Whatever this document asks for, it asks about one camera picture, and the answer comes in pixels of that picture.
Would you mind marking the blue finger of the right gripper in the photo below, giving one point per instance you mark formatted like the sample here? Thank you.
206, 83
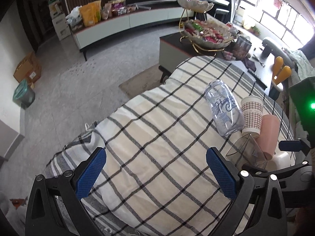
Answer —
291, 146

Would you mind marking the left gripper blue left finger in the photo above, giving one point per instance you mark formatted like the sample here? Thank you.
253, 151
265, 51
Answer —
43, 214

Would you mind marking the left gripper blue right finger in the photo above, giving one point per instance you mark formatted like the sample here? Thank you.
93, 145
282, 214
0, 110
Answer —
268, 216

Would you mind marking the clear glass cup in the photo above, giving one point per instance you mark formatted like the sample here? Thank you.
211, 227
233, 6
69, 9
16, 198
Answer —
246, 152

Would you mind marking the white plastic cup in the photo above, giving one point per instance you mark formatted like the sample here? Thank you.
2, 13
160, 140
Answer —
280, 160

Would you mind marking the pink plastic cup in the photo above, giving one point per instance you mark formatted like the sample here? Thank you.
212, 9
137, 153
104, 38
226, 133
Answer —
269, 133

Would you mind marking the patterned paper cup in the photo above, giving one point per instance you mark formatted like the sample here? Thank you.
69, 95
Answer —
252, 109

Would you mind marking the black remote control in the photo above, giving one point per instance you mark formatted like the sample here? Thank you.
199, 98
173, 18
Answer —
257, 79

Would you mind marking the clear blue printed bottle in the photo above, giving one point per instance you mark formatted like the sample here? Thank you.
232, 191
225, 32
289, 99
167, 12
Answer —
226, 112

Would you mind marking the yellow rabbit ear stool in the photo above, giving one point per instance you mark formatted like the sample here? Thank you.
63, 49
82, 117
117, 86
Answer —
280, 72

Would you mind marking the light green blanket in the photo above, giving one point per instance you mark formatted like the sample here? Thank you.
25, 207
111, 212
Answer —
300, 66

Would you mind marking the grey sofa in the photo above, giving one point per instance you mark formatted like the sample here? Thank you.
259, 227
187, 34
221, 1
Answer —
272, 47

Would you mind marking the plaid checked tablecloth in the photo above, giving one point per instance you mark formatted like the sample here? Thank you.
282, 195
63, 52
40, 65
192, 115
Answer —
156, 180

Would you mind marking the clear snack jar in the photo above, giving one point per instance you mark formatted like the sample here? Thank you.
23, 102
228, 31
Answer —
241, 48

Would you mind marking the green trash bin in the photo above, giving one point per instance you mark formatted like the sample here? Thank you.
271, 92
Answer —
24, 95

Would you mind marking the two-tier snack tray stand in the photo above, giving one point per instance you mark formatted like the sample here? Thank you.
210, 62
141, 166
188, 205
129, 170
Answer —
209, 35

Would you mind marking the cardboard box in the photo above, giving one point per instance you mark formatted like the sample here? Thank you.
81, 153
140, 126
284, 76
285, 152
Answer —
29, 69

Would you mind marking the beige floor rug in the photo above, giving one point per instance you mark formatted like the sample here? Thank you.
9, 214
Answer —
144, 81

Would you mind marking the white tv cabinet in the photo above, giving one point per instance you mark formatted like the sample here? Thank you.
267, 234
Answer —
89, 37

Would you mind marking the yellow snack bag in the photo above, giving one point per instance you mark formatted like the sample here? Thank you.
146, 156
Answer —
91, 13

